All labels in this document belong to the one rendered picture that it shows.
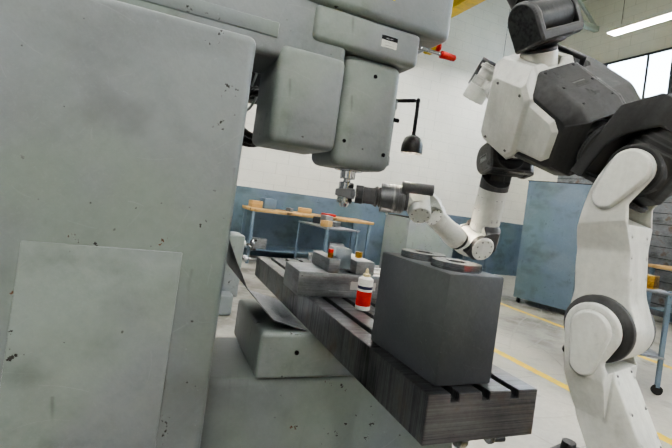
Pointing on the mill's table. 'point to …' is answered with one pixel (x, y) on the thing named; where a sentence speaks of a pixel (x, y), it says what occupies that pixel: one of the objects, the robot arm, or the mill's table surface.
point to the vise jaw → (361, 265)
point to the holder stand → (438, 316)
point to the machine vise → (324, 278)
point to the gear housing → (366, 38)
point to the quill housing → (363, 117)
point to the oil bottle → (364, 292)
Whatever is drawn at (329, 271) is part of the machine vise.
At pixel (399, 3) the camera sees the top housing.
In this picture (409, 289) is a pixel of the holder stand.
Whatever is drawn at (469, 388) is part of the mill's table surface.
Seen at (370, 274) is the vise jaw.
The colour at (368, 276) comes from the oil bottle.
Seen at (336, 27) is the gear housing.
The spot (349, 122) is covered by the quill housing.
